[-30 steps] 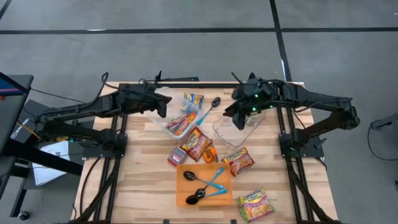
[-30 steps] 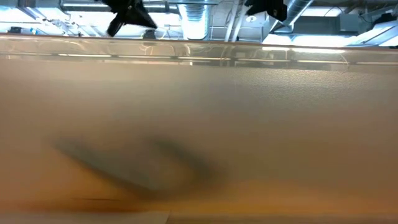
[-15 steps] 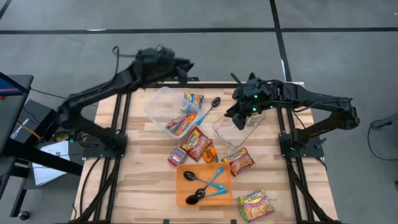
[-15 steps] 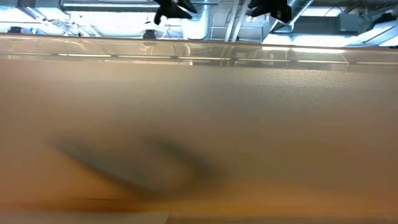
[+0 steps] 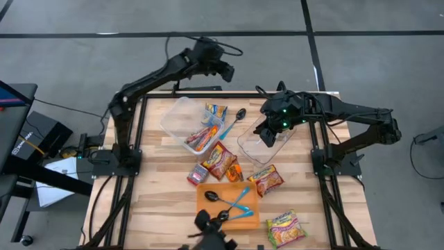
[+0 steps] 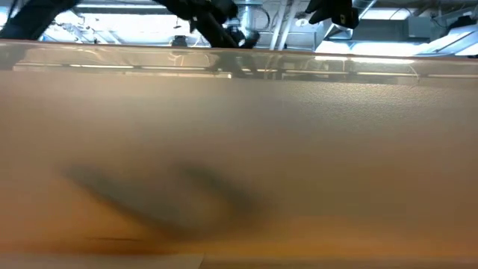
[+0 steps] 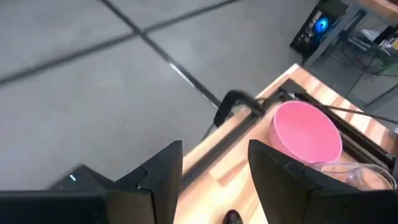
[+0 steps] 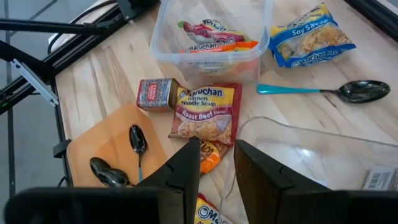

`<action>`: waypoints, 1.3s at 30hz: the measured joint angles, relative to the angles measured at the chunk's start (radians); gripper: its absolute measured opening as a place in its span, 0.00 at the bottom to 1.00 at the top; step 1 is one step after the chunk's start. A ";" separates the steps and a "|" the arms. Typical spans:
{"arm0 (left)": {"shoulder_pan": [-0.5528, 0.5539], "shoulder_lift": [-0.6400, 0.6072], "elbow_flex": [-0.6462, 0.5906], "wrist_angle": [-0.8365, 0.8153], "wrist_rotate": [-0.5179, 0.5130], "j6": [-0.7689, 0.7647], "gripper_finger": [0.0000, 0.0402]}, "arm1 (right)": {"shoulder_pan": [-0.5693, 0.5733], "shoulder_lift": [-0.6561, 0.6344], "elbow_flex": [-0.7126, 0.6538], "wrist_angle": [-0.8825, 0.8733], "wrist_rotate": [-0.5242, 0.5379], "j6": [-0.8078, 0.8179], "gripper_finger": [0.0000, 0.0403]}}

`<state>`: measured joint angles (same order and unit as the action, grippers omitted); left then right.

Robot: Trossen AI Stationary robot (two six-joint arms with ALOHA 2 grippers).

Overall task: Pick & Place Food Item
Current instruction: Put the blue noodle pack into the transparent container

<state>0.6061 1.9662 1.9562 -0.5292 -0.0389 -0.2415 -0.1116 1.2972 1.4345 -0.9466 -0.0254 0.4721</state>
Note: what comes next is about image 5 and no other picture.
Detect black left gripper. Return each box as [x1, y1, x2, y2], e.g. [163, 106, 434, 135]
[192, 37, 237, 83]

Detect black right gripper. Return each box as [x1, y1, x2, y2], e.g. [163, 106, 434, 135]
[254, 90, 308, 149]

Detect red yellow noodle packet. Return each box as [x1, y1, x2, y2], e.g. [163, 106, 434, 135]
[246, 164, 285, 198]

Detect orange noodle packet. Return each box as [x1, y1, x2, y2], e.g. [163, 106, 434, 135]
[194, 124, 220, 153]

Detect clear plastic container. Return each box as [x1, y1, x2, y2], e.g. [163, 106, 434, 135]
[159, 96, 225, 161]

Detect small orange snack packet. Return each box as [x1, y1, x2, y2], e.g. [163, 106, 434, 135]
[225, 160, 245, 183]

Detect blue yellow noodle packet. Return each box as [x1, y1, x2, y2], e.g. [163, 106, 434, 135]
[205, 103, 228, 122]

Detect orange translucent plastic tray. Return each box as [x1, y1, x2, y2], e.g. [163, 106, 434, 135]
[196, 181, 261, 231]

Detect black blurry handheld device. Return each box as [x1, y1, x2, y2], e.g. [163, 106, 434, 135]
[178, 208, 240, 250]

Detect black power brick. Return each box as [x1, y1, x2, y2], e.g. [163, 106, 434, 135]
[78, 133, 107, 150]

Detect yellow black device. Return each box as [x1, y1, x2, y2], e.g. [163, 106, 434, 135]
[58, 147, 80, 160]

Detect black box white logo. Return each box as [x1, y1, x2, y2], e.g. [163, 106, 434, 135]
[10, 110, 74, 161]

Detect blue red screen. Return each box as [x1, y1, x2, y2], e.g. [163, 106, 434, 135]
[0, 86, 26, 108]

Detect black desk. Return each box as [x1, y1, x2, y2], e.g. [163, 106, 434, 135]
[0, 80, 94, 244]

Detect white paper sheet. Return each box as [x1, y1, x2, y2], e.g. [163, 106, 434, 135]
[35, 156, 80, 208]

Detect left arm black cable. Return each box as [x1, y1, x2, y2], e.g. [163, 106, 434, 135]
[164, 34, 244, 58]

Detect black rear bracket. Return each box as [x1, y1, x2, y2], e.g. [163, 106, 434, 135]
[171, 80, 223, 93]

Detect thin black floor cable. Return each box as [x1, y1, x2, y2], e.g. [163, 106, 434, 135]
[409, 133, 444, 181]

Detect thin black desk cable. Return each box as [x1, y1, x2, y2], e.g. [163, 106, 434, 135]
[33, 97, 112, 121]

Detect thick black cable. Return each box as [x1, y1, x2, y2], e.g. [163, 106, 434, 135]
[88, 175, 115, 244]

